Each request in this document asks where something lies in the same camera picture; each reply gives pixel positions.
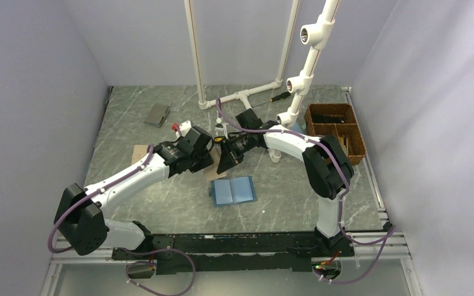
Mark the white pvc pipe post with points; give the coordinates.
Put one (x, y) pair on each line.
(316, 36)

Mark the white pvc pipe frame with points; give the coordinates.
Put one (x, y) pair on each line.
(243, 95)

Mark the brown wicker basket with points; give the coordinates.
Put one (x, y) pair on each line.
(349, 129)

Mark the open blue card holder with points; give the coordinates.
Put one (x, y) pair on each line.
(232, 191)

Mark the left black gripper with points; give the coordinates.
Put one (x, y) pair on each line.
(206, 161)

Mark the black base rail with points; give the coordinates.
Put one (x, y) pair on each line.
(295, 250)

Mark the tan card holder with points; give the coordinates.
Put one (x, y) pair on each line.
(142, 154)

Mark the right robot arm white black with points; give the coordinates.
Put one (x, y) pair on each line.
(328, 169)

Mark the blue card holder behind post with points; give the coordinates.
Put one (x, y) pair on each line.
(297, 128)

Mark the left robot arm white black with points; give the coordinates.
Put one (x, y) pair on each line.
(82, 220)

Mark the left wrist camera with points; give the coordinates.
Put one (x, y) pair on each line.
(194, 137)

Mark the black item in basket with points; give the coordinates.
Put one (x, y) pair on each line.
(327, 119)

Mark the aluminium frame rail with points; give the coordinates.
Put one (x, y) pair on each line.
(382, 265)

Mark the grey card holder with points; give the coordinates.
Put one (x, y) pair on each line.
(157, 115)

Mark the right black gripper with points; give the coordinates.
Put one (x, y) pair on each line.
(229, 157)

